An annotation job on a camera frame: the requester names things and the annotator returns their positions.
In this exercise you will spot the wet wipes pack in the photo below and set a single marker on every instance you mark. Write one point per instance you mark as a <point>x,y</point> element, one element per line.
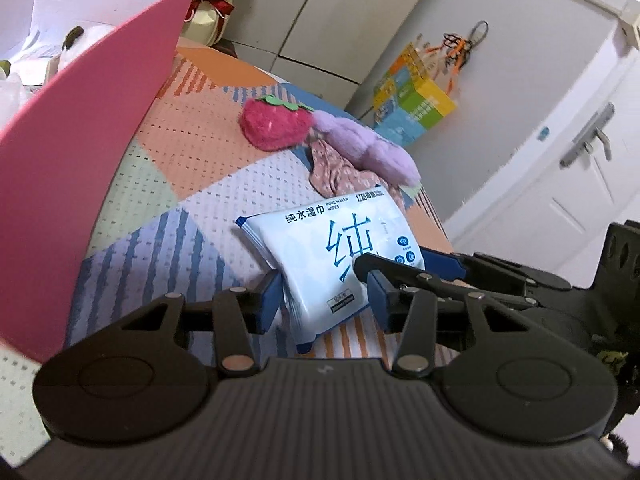
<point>310,245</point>

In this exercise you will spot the green makeup sponge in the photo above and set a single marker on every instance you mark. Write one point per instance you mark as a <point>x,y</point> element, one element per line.
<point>3,66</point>

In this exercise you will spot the white tissue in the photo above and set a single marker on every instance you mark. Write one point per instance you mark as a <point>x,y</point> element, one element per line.
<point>10,96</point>

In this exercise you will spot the purple plush toy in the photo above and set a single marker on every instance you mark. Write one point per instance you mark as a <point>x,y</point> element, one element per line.
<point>370,150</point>

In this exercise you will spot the white paper sheet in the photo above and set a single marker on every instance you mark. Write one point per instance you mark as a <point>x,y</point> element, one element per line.
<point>35,47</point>

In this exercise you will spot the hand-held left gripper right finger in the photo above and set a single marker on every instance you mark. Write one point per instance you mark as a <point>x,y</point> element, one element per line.
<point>381,302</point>

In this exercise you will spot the pink cardboard box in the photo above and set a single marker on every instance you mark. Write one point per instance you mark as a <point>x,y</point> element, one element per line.
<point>75,185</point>

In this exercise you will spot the colourful gift bag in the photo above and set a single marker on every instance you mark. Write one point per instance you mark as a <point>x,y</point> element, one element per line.
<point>415,105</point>

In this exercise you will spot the beige wardrobe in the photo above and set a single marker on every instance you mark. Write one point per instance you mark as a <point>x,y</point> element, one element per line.
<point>325,20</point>

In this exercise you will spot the small white carton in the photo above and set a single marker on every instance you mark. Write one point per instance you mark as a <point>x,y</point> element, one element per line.
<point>52,71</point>

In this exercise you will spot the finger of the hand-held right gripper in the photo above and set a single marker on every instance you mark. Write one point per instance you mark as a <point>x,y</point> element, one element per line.
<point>445,265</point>
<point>390,267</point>

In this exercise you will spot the panda plush toy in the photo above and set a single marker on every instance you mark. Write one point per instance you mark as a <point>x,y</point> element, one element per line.
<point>97,35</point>

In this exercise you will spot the teal sticker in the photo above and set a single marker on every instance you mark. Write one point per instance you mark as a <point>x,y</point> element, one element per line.
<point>543,133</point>

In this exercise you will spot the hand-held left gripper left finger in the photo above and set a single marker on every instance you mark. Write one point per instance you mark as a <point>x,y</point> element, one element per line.
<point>270,302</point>

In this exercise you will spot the white door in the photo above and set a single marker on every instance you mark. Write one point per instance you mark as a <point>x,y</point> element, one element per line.
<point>575,195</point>

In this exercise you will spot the floral pink cloth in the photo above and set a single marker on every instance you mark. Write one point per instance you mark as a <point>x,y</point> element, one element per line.
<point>335,175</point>

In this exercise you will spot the red strawberry plush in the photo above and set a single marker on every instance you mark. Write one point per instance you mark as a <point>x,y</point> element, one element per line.
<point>275,125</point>

